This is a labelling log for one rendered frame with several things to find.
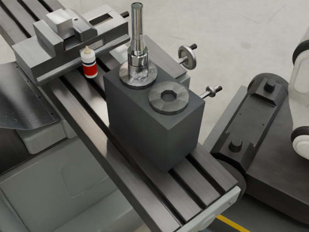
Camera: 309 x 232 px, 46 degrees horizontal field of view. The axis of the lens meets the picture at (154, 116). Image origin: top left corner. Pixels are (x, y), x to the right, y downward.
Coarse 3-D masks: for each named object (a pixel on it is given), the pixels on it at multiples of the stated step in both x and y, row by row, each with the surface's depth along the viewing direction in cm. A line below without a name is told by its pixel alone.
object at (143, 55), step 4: (128, 48) 79; (144, 48) 80; (148, 48) 80; (128, 52) 79; (132, 52) 79; (140, 52) 79; (144, 52) 79; (148, 52) 79; (128, 56) 79; (132, 56) 78; (136, 56) 78; (140, 56) 78; (144, 56) 78
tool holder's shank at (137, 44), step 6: (132, 6) 70; (138, 6) 70; (132, 12) 71; (138, 12) 70; (132, 18) 72; (138, 18) 71; (132, 24) 73; (138, 24) 73; (132, 30) 74; (138, 30) 74; (132, 36) 76; (138, 36) 75; (132, 42) 77; (138, 42) 76; (144, 42) 78; (132, 48) 78; (138, 48) 77
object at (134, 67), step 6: (132, 60) 79; (138, 60) 79; (144, 60) 79; (132, 66) 80; (138, 66) 80; (144, 66) 81; (132, 72) 82; (138, 72) 81; (144, 72) 82; (138, 78) 83
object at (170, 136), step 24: (120, 72) 84; (120, 96) 84; (144, 96) 82; (168, 96) 82; (192, 96) 82; (120, 120) 93; (144, 120) 82; (168, 120) 78; (192, 120) 82; (144, 144) 89; (168, 144) 80; (192, 144) 92; (168, 168) 90
